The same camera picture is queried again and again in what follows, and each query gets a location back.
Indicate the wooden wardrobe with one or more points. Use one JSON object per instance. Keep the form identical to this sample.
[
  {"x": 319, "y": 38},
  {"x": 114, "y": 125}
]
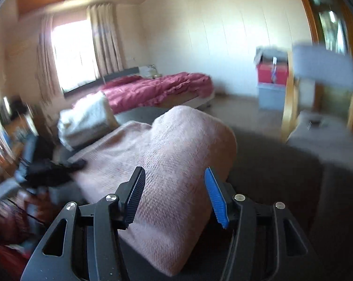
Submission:
[{"x": 329, "y": 59}]

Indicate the grey cushioned wooden armchair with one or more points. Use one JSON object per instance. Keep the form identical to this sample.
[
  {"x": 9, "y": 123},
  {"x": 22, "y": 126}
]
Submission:
[{"x": 333, "y": 141}]

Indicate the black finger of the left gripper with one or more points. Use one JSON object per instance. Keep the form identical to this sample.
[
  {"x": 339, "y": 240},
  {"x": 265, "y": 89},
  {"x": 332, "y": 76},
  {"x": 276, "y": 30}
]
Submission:
[{"x": 74, "y": 166}]

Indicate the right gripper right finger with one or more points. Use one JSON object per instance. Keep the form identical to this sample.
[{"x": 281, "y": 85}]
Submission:
[{"x": 267, "y": 241}]

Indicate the folded white knit garment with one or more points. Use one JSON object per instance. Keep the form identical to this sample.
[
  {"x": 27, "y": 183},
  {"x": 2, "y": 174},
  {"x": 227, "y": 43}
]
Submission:
[{"x": 90, "y": 119}]

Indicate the beige window curtain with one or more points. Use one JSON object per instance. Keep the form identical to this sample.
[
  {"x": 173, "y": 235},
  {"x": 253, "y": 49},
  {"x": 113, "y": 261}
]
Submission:
[{"x": 105, "y": 41}]

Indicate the bed with red blanket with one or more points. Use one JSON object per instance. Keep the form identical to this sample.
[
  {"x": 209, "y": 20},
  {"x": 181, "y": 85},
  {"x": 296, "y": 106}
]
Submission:
[{"x": 133, "y": 91}]

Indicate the pink knitted sweater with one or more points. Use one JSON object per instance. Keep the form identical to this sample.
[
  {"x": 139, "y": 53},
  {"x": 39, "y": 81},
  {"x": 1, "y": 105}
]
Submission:
[{"x": 174, "y": 150}]

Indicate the grey plastic storage bin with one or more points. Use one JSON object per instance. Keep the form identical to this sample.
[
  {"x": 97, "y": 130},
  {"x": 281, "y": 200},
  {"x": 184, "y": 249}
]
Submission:
[{"x": 271, "y": 96}]

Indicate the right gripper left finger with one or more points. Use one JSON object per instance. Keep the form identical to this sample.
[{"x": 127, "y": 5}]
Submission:
[{"x": 82, "y": 243}]

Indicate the smartphone on chair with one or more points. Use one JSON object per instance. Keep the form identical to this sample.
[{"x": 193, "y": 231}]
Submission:
[{"x": 315, "y": 122}]

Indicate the red storage box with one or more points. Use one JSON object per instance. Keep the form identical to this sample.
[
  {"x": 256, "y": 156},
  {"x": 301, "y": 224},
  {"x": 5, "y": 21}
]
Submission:
[{"x": 272, "y": 74}]

